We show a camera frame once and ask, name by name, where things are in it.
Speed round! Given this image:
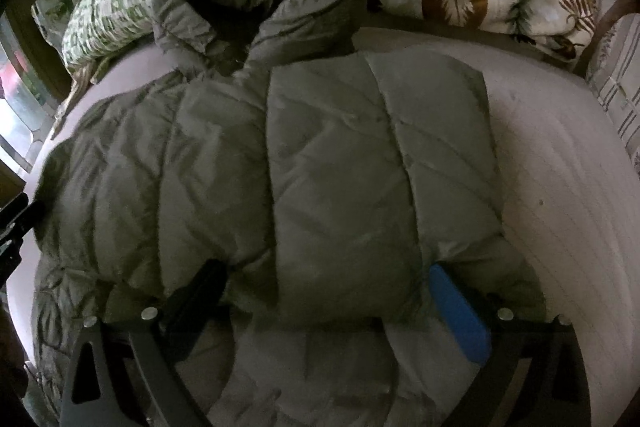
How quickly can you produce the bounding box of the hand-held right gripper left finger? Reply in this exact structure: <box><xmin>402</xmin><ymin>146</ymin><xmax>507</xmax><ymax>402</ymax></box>
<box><xmin>59</xmin><ymin>258</ymin><xmax>229</xmax><ymax>427</ymax></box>

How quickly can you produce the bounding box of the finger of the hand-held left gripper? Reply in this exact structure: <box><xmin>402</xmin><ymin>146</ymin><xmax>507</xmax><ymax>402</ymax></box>
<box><xmin>0</xmin><ymin>193</ymin><xmax>46</xmax><ymax>280</ymax></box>

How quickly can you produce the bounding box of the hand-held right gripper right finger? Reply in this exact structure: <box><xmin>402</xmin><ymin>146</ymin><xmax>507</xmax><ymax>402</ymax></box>
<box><xmin>429</xmin><ymin>262</ymin><xmax>592</xmax><ymax>427</ymax></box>

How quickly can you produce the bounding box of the olive green puffer jacket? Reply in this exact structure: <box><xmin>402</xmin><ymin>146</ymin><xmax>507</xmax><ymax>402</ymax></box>
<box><xmin>31</xmin><ymin>0</ymin><xmax>548</xmax><ymax>427</ymax></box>

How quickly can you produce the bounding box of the window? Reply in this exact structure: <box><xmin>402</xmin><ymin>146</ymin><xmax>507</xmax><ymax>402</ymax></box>
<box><xmin>0</xmin><ymin>14</ymin><xmax>58</xmax><ymax>175</ymax></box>

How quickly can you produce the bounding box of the green patterned pillow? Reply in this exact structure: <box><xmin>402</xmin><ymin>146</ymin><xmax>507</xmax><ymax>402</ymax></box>
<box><xmin>61</xmin><ymin>0</ymin><xmax>168</xmax><ymax>76</ymax></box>

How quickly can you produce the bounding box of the striped pillow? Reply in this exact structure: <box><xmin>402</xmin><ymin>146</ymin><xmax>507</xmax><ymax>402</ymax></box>
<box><xmin>582</xmin><ymin>12</ymin><xmax>640</xmax><ymax>168</ymax></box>

